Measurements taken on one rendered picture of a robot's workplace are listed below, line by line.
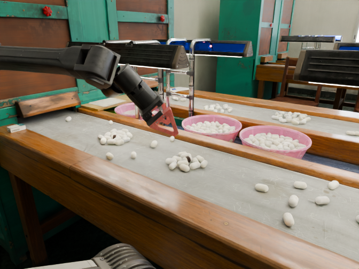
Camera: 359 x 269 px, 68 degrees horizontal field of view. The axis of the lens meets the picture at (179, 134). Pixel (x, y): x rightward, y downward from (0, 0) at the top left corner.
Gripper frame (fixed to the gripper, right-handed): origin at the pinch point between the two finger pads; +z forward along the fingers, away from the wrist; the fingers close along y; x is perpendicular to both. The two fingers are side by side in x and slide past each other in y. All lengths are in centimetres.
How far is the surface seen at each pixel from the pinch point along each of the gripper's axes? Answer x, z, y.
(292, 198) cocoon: 11.3, 28.8, 18.4
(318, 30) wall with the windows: 289, 202, -384
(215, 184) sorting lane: -1.6, 20.8, 4.4
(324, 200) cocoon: 17.0, 34.2, 20.1
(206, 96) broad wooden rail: 23, 39, -96
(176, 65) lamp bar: 13.1, -7.6, -16.6
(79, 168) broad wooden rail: -29.7, -5.6, -9.3
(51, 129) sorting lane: -45, -15, -56
